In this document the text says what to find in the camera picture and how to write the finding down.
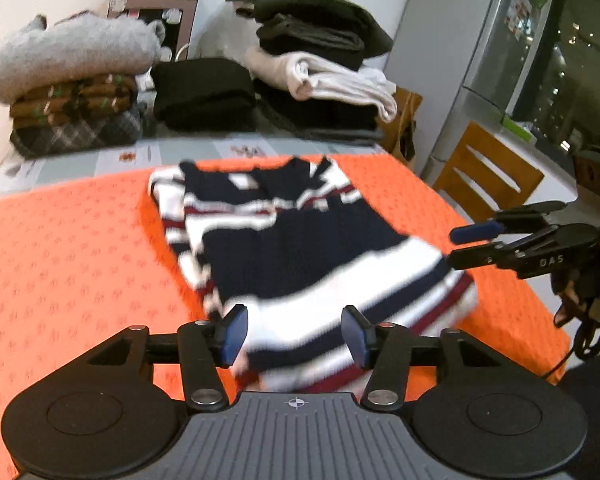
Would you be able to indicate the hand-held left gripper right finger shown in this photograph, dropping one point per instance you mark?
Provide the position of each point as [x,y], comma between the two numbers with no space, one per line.
[355,337]

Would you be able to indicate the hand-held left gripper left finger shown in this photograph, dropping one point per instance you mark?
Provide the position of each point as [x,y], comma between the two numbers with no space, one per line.
[235,332]

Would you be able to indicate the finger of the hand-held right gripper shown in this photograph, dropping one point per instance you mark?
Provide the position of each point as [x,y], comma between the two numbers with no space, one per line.
[472,232]
[480,258]

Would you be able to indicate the navy white red striped sweater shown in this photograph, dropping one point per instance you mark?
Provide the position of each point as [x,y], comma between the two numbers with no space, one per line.
[300,240]

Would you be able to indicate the person's right hand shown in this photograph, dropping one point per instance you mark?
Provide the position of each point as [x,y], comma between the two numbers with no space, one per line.
[570,295]

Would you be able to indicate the wooden chair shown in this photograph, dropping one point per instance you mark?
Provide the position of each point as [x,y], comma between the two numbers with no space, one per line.
[485,170]

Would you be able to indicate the green packet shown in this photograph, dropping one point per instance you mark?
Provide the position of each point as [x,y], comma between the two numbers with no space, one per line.
[520,127]

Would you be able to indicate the dark glass window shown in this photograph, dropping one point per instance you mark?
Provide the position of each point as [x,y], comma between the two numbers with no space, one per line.
[580,70]

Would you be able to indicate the orange patterned tablecloth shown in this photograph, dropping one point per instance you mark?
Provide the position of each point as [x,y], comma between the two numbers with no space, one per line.
[80,260]

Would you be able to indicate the silver refrigerator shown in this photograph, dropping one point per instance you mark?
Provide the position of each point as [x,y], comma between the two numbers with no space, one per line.
[455,35]

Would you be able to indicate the folded white garment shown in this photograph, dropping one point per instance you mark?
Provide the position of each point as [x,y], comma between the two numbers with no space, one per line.
[330,85]

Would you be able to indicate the cluster of fridge magnets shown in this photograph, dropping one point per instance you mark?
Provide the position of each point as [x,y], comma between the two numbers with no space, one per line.
[519,10]

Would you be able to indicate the grey printed table cover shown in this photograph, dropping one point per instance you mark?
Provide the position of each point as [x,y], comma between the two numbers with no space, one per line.
[80,160]

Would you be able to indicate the folded black sweater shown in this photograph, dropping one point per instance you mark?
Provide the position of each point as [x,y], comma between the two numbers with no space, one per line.
[205,90]

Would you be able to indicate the grey plaid garment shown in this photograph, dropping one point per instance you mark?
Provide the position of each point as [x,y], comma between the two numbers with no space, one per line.
[80,132]

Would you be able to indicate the folded black jacket pile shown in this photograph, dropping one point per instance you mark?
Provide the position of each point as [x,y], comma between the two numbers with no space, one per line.
[320,25]

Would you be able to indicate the brown patterned sweater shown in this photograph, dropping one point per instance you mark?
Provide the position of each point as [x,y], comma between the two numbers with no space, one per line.
[75,97]

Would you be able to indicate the grey fluffy sweater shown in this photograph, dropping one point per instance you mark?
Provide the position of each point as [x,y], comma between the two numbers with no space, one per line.
[75,50]

